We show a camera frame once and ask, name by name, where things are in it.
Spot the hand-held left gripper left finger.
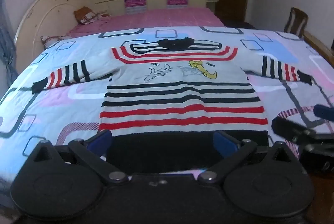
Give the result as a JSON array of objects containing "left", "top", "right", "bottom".
[{"left": 27, "top": 129, "right": 129, "bottom": 186}]

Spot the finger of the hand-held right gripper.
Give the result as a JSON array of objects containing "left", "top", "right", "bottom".
[
  {"left": 314, "top": 103, "right": 334, "bottom": 123},
  {"left": 271, "top": 116, "right": 334, "bottom": 146}
]

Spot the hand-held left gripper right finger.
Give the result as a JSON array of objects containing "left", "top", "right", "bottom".
[{"left": 197, "top": 131, "right": 300, "bottom": 186}]

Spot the striped cartoon sweater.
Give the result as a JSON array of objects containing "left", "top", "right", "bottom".
[{"left": 32, "top": 38, "right": 314, "bottom": 173}]

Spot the patterned bed blanket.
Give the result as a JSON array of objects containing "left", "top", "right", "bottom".
[{"left": 0, "top": 26, "right": 334, "bottom": 180}]

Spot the wooden chair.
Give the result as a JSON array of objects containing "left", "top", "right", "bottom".
[{"left": 284, "top": 7, "right": 309, "bottom": 37}]

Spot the red patterned pillow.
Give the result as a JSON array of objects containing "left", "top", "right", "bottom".
[{"left": 40, "top": 34, "right": 71, "bottom": 49}]

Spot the brown plush toy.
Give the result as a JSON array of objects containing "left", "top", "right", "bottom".
[{"left": 73, "top": 6, "right": 110, "bottom": 26}]

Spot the grey curtain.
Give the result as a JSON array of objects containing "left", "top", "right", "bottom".
[{"left": 0, "top": 0, "right": 19, "bottom": 89}]

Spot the pink bed sheet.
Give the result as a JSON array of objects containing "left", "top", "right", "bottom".
[{"left": 66, "top": 7, "right": 227, "bottom": 38}]

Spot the cream bed headboard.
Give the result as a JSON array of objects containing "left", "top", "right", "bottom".
[{"left": 14, "top": 0, "right": 89, "bottom": 62}]

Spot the wooden bed frame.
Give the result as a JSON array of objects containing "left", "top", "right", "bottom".
[{"left": 303, "top": 31, "right": 334, "bottom": 68}]

